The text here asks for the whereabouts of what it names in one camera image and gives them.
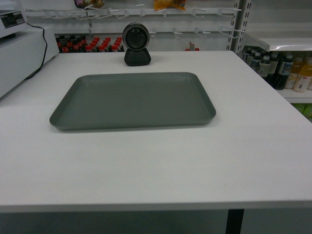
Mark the black barcode scanner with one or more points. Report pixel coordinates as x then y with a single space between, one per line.
136 39

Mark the red cap cola bottle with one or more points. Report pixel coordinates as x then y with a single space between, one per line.
88 49
114 48
101 48

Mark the yellow juice bottle back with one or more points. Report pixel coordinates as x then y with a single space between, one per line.
296 68

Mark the orange hanging snack bag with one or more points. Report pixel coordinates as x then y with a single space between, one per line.
164 4

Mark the purple hanging snack bag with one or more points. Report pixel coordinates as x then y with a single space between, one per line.
89 3

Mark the white upper shelf board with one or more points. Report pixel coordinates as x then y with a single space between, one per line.
279 41

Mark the dark tea bottle middle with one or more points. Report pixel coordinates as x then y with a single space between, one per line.
264 66

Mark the red snack pouch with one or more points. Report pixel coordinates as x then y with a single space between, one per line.
192 47

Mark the dark tea bottle left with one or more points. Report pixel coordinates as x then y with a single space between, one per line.
255 61

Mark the white cash drawer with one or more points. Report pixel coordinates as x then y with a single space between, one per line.
22 55

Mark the grey rectangular serving tray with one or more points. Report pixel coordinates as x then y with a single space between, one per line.
133 100

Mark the dark tea bottle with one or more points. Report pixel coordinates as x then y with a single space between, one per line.
255 61
283 72
264 66

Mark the yellow juice bottle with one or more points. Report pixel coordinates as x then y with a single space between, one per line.
303 79
296 68

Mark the yellow juice bottle front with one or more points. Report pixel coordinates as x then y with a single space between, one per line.
303 79

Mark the white peg hook rail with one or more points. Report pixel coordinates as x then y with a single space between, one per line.
121 13

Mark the dark tea bottle right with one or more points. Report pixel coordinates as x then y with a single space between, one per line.
283 72

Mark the white cash register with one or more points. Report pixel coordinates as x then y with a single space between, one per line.
11 21

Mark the white checkout table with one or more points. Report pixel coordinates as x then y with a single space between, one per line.
256 152

